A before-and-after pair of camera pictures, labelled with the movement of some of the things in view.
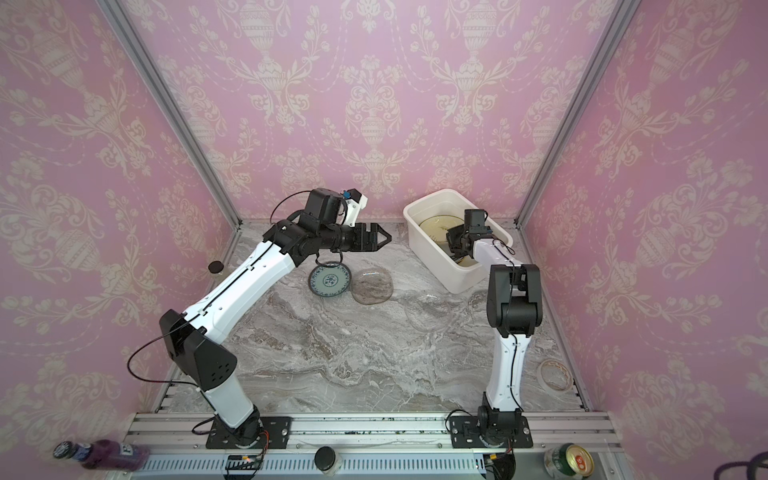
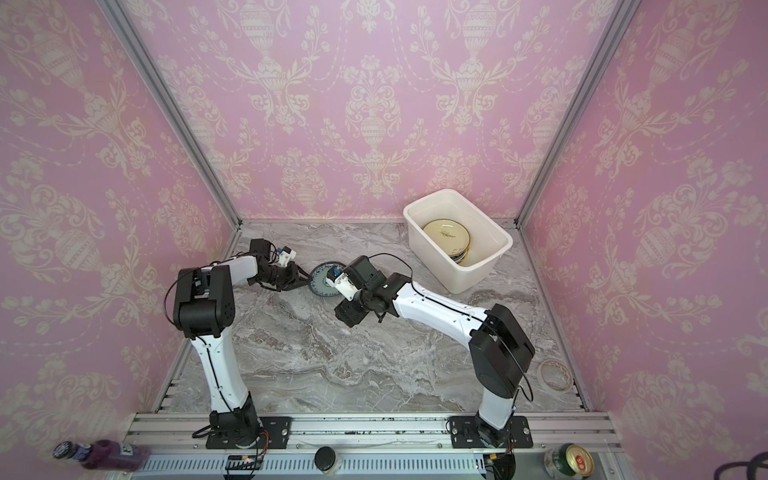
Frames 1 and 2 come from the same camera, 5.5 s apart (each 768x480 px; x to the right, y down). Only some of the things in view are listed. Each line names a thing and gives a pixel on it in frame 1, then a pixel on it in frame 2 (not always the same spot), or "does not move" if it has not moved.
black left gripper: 367,240 -> 292,278
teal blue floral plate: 330,281 does not move
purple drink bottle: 105,454 does not move
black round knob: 324,458 does not move
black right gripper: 463,240 -> 350,306
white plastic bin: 433,252 does not move
